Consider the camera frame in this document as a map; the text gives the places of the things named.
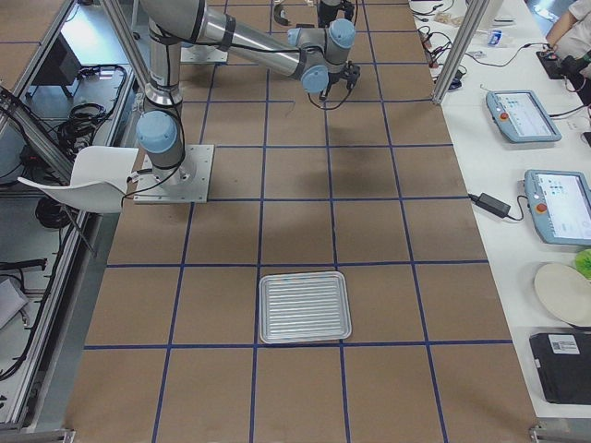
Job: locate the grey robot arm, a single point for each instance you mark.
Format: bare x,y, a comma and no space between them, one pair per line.
327,11
316,56

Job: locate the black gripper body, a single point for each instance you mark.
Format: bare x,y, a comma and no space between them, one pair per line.
332,78

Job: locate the white round plate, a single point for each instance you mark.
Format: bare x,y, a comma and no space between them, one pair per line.
565,293

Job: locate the near blue teach pendant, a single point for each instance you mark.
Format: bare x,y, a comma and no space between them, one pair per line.
559,202

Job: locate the olive green brake shoe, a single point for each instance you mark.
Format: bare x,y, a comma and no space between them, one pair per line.
279,16

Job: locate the silver ribbed metal tray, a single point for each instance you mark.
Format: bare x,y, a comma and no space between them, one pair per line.
302,307

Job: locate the aluminium frame post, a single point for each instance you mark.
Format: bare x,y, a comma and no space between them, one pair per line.
466,31

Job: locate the bag of small parts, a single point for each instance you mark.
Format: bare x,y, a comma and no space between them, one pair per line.
448,19

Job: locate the blue teach pendant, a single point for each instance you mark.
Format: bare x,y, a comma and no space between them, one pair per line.
559,202
520,117

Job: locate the person in white shirt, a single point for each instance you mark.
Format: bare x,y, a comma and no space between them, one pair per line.
570,35

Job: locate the white plastic chair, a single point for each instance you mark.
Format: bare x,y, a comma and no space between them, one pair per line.
98,180

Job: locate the black laptop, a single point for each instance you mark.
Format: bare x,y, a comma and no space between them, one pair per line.
563,366

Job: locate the black power adapter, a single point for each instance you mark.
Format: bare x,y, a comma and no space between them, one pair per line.
491,204

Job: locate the far blue teach pendant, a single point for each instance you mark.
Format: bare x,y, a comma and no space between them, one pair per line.
520,117

